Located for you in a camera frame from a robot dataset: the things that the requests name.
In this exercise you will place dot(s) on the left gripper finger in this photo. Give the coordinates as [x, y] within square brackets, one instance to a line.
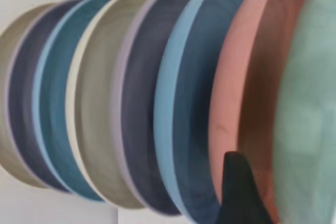
[241, 192]

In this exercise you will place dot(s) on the green round plate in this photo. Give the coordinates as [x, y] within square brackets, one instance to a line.
[309, 103]

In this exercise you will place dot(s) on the pink round plate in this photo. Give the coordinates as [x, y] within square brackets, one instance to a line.
[249, 77]

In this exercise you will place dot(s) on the dark purple round plate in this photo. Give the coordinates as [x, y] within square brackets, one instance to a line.
[139, 103]
[23, 103]

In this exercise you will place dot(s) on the beige round plate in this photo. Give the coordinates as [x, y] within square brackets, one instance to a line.
[97, 103]
[10, 103]

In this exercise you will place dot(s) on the teal blue round plate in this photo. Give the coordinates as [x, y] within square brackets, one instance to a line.
[52, 103]

